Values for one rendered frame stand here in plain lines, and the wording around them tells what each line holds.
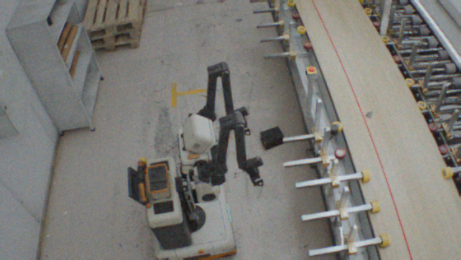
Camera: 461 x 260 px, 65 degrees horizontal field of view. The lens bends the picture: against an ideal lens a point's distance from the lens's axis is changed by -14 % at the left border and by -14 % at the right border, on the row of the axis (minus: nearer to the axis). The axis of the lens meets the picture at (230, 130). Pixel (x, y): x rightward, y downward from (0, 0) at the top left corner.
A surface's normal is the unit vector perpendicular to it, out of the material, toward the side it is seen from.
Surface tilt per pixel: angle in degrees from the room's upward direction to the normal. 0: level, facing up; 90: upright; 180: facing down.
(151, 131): 0
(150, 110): 0
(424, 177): 0
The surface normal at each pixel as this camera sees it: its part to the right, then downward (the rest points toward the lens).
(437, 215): -0.09, -0.65
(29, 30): 0.09, 0.76
